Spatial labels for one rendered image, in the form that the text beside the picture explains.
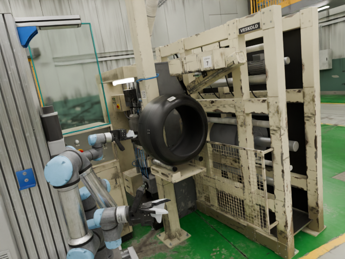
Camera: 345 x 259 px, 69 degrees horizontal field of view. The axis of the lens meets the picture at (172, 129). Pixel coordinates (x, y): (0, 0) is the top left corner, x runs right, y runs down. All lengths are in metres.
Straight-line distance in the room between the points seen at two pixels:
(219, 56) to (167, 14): 10.56
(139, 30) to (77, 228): 1.66
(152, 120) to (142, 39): 0.77
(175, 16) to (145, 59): 10.35
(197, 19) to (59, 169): 12.30
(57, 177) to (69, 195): 0.10
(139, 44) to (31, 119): 1.20
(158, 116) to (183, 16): 11.03
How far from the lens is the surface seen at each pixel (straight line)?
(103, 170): 2.57
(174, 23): 12.48
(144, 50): 2.31
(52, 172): 1.18
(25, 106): 1.44
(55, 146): 1.54
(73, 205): 1.24
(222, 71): 2.05
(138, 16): 2.36
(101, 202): 1.35
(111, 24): 11.57
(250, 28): 2.09
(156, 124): 1.90
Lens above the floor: 1.62
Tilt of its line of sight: 12 degrees down
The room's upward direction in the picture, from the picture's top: 9 degrees counter-clockwise
